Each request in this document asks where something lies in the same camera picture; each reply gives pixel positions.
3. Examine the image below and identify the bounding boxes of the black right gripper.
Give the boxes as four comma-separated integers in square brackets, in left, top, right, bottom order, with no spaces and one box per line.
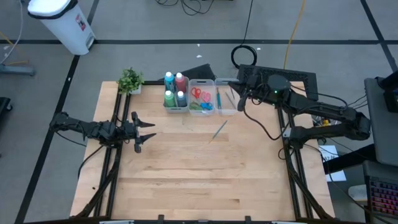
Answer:
[227,73,269,113]

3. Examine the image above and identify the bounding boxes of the black aluminium table frame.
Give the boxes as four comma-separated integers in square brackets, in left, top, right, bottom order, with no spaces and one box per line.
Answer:
[73,80,336,224]

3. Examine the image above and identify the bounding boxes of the pink scissors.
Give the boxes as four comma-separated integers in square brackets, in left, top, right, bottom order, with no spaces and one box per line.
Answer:
[200,90,213,104]

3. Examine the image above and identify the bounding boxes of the grey opaque plastic bin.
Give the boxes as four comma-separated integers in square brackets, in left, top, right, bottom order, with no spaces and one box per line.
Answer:
[162,75,192,114]

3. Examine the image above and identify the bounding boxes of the white paper sheet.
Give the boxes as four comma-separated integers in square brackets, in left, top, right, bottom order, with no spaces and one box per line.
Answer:
[318,144,347,182]

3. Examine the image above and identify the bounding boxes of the black chair base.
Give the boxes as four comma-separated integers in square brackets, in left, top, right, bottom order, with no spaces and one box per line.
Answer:
[0,96,14,121]

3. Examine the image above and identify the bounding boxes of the black floor cable tangle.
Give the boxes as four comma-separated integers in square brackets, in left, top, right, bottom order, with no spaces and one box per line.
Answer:
[154,0,216,16]

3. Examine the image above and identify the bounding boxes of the black flat panel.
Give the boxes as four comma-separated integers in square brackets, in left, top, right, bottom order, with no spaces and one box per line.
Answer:
[157,63,217,83]

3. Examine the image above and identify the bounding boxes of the grey round stool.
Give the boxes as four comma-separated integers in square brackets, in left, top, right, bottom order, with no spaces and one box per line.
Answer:
[347,184,370,203]

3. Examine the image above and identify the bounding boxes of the red paint bottle white cap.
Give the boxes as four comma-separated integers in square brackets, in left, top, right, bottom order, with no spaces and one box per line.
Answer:
[174,72,188,93]

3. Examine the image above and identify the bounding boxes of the backlit keyboard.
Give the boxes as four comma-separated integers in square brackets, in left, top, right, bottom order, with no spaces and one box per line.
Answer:
[366,175,398,220]

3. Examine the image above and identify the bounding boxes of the clear plastic bin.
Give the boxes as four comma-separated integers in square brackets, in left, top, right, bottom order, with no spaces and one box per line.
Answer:
[214,77,244,116]
[188,78,216,116]

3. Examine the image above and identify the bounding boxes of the black computer tower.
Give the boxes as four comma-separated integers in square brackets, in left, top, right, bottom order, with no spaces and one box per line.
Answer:
[377,70,398,113]

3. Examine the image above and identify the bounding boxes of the white pedal trash can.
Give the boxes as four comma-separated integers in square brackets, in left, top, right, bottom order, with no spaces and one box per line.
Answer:
[27,0,96,56]

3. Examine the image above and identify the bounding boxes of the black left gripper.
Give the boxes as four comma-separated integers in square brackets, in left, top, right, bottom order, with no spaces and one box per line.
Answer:
[119,111,157,154]

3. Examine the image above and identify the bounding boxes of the grey stand foot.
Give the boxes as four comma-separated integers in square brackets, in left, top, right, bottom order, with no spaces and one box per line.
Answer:
[0,63,36,78]

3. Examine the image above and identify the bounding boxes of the yellow cable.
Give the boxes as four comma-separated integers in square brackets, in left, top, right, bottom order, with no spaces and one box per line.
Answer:
[282,0,307,70]

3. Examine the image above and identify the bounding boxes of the green paint bottle white cap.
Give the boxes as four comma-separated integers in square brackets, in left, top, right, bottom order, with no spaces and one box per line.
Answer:
[164,90,177,108]

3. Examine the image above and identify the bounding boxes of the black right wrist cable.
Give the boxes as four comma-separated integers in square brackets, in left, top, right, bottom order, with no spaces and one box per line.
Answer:
[243,108,292,141]

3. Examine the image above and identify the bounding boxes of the green plant in white pot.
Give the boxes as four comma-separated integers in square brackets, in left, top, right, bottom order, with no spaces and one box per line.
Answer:
[117,67,146,96]

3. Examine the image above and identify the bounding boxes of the thin wooden paintbrush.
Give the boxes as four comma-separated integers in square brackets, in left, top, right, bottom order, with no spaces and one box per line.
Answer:
[208,119,229,144]

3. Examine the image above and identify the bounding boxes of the black coiled floor cable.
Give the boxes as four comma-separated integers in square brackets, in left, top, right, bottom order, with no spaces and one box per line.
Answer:
[230,0,259,70]

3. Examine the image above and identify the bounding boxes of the red scissors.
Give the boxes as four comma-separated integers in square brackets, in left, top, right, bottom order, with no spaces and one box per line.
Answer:
[190,86,203,100]

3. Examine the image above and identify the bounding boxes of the white floor cable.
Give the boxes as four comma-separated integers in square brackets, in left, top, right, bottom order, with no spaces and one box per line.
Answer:
[0,0,24,65]

